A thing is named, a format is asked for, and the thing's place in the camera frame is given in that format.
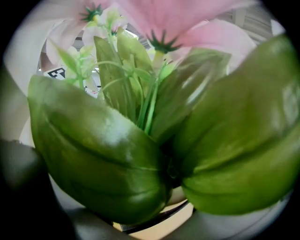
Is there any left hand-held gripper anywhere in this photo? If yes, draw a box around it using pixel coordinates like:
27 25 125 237
43 67 71 82

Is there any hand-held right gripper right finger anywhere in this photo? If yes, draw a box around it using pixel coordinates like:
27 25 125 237
163 191 293 240

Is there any dark square tray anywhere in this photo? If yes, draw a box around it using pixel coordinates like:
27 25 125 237
112 201 195 235

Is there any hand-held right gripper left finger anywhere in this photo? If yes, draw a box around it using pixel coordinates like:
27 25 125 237
47 174 132 240

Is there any artificial pink flower plant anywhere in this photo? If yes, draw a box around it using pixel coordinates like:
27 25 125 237
0 0 300 225

